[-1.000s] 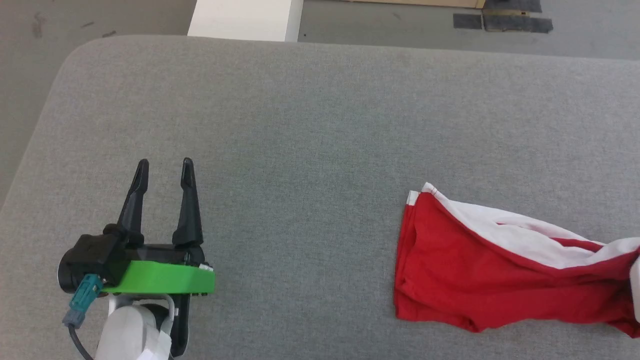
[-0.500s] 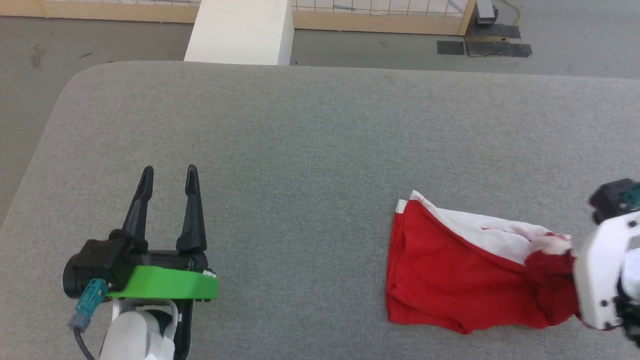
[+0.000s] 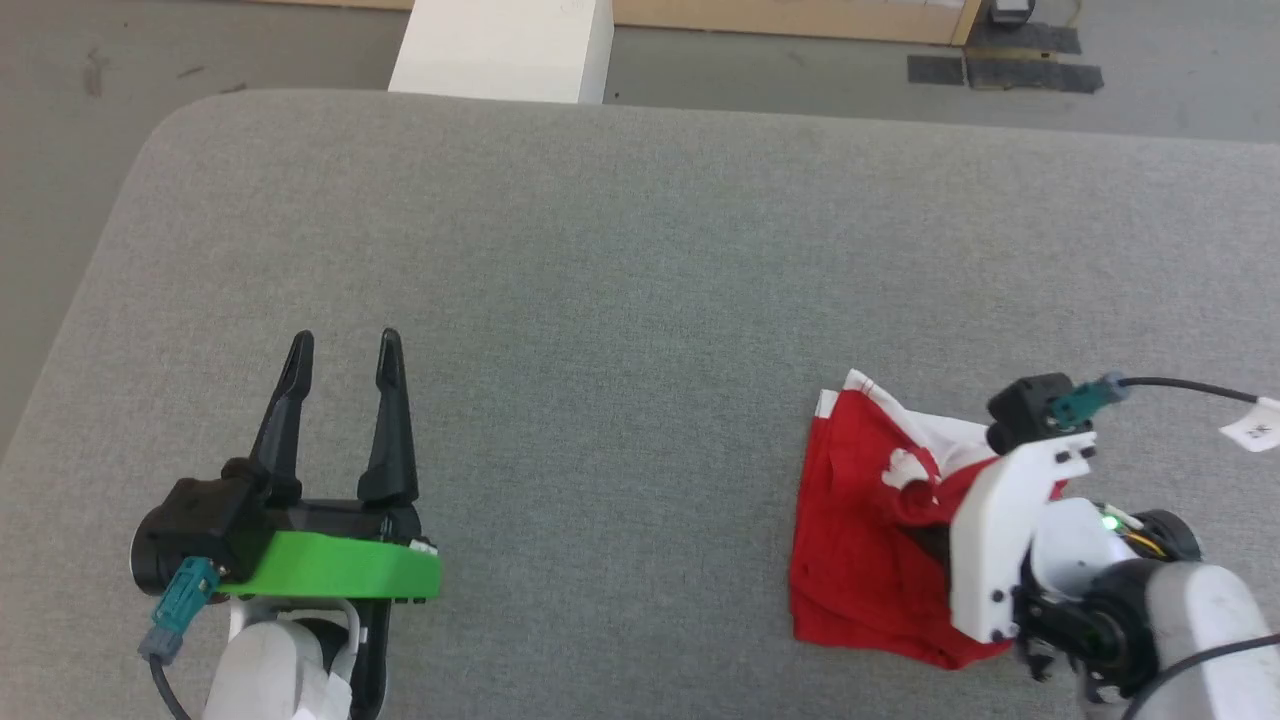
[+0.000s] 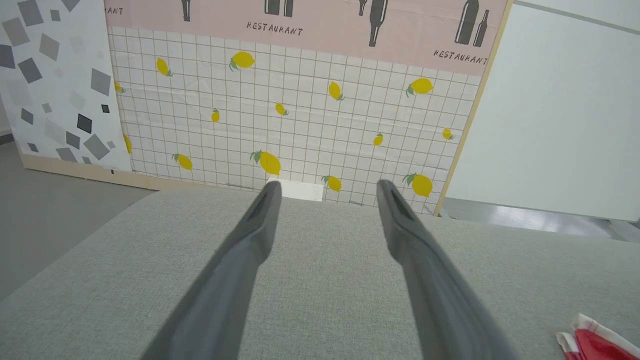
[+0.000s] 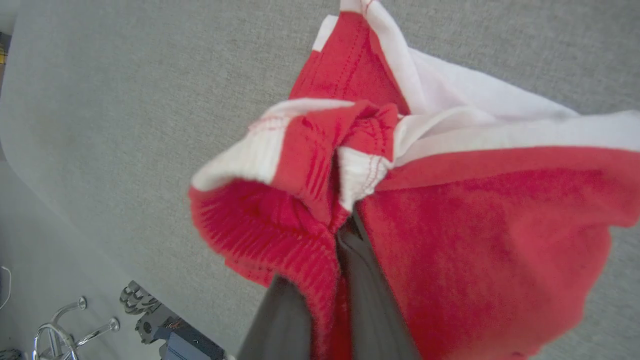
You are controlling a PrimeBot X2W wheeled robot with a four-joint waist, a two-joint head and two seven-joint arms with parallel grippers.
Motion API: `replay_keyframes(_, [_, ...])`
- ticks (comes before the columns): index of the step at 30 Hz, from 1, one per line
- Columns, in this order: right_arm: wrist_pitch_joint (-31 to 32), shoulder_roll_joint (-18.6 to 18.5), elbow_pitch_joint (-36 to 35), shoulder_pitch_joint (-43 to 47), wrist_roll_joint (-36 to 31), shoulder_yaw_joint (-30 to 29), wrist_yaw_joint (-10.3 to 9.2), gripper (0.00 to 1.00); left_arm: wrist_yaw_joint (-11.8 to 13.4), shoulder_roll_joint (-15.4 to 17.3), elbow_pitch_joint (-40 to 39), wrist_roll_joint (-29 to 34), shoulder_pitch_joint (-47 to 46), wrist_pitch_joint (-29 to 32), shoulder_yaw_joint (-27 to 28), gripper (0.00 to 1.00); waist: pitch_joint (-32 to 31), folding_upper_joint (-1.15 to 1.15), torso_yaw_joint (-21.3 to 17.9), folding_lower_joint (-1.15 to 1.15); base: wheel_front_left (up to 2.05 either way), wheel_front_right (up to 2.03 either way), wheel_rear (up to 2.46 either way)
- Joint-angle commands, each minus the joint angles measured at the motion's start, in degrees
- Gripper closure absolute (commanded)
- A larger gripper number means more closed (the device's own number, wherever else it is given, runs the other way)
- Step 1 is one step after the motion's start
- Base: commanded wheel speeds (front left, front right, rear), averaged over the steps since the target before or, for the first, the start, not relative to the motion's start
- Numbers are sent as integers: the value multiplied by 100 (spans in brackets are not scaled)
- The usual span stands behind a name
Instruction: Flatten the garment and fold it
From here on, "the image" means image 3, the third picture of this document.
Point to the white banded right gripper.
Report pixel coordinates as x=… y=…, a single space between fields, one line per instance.
x=990 y=540

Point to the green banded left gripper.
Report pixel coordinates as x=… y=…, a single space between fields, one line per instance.
x=330 y=565

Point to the red and white garment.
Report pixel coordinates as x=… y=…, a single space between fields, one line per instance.
x=860 y=540

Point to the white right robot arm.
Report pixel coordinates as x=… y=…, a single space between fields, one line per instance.
x=1190 y=620

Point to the white square pillar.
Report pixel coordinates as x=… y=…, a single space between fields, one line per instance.
x=505 y=50

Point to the long black floor mat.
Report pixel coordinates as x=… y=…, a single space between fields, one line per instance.
x=1035 y=75

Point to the small black floor mat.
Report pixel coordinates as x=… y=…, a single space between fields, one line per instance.
x=936 y=70

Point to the black floor mat by platform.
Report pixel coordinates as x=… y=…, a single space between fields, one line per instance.
x=1030 y=38

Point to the grey device on floor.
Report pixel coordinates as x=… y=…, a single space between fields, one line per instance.
x=1012 y=10

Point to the light wooden platform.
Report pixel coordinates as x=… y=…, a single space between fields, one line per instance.
x=780 y=18

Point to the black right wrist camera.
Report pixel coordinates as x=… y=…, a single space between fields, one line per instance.
x=1025 y=410

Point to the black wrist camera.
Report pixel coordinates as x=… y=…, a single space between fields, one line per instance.
x=1025 y=410
x=185 y=525

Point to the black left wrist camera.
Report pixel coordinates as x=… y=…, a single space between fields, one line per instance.
x=185 y=525

